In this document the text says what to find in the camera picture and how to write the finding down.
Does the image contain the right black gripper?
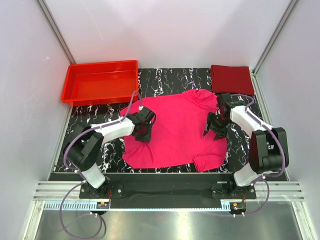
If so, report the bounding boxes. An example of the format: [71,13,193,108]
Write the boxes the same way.
[203,111,232,141]

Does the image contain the bright pink t-shirt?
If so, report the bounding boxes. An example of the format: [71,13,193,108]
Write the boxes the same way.
[122,89,227,172]

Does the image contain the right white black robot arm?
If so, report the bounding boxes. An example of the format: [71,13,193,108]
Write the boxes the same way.
[203,93,289,199]

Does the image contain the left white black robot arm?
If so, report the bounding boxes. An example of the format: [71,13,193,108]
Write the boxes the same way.
[63,106,156,198]

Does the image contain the folded dark red t-shirt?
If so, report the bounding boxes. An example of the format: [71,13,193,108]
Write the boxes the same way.
[210,64,255,95]

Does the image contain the red plastic bin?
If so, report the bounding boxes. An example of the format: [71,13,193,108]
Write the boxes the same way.
[61,60,139,107]

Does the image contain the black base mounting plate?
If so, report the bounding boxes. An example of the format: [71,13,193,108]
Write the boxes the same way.
[79,173,254,207]

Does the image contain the right aluminium frame post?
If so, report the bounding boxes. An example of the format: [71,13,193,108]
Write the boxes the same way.
[252,0,301,75]

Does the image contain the aluminium frame post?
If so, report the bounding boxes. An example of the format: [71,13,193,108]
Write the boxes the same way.
[252,0,301,75]
[36,0,76,65]

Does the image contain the white slotted cable duct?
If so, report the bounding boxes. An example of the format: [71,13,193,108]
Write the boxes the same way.
[44,200,246,213]

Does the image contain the left aluminium frame post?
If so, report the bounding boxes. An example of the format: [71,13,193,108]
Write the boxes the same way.
[36,0,76,65]

